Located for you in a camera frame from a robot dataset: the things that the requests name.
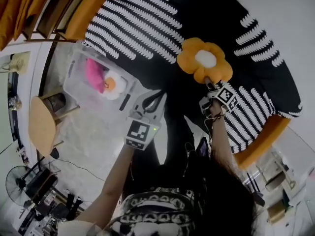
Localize orange flower plush pillow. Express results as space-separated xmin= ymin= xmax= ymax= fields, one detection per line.
xmin=176 ymin=37 xmax=233 ymax=85

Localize pink star plush pillow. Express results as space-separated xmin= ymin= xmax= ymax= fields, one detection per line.
xmin=85 ymin=58 xmax=106 ymax=93

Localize black handheld device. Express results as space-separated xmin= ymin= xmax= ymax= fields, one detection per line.
xmin=196 ymin=136 xmax=210 ymax=158

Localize dark wooden shelf rack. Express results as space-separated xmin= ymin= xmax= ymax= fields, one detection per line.
xmin=23 ymin=0 xmax=94 ymax=43

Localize white fried egg plush pillow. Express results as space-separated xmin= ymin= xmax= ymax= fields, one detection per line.
xmin=99 ymin=69 xmax=127 ymax=100

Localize beige tote bag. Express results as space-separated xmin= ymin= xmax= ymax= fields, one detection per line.
xmin=0 ymin=53 xmax=28 ymax=72

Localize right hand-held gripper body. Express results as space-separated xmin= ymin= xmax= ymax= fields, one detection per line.
xmin=198 ymin=82 xmax=240 ymax=114

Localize orange square pillow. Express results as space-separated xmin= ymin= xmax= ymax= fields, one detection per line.
xmin=0 ymin=0 xmax=28 ymax=51
xmin=14 ymin=0 xmax=49 ymax=40

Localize person's right forearm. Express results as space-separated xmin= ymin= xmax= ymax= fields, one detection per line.
xmin=208 ymin=104 xmax=244 ymax=181

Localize person's black white printed shirt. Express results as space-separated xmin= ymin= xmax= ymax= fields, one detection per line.
xmin=58 ymin=187 xmax=205 ymax=236

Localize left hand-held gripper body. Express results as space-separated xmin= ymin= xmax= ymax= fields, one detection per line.
xmin=125 ymin=111 xmax=163 ymax=151

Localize person's left forearm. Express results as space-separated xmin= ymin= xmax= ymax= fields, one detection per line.
xmin=76 ymin=145 xmax=136 ymax=228

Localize dark red cord bracelet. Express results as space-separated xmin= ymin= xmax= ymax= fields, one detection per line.
xmin=209 ymin=112 xmax=226 ymax=124

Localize light wooden oval stool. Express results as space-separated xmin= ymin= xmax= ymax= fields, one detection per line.
xmin=28 ymin=95 xmax=81 ymax=157

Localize person's black trousers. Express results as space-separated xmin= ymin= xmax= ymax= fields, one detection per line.
xmin=123 ymin=92 xmax=212 ymax=196

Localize clear plastic storage bin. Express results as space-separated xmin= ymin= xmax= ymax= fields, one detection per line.
xmin=63 ymin=47 xmax=136 ymax=112

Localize black standing fan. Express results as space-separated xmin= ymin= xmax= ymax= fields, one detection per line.
xmin=5 ymin=165 xmax=37 ymax=207

